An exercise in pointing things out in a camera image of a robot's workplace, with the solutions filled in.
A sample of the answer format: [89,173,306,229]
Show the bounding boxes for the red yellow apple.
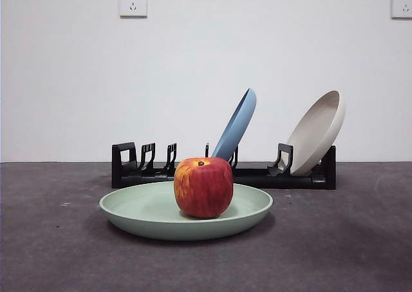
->
[174,156,234,219]

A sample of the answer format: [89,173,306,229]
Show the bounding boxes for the green plate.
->
[98,180,274,241]

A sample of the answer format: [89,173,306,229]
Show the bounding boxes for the blue plate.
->
[211,87,258,162]

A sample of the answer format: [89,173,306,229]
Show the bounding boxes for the black plate rack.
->
[111,141,337,190]

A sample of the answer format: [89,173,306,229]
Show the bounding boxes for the beige plate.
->
[285,90,346,176]

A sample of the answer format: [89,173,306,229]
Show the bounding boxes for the white wall socket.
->
[119,0,148,19]
[391,0,412,19]

